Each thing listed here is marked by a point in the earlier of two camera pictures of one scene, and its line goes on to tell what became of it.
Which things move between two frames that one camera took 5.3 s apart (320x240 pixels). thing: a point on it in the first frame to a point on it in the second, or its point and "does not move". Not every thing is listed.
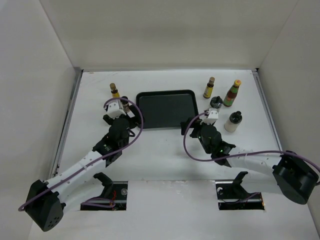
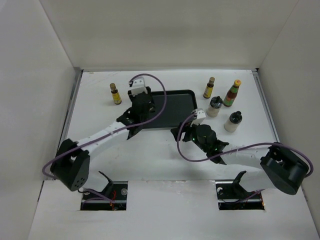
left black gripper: [136, 119] to [130, 96]
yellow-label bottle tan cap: [114, 91] does not move
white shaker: [232, 123] does not move
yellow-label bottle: [208, 89] does not move
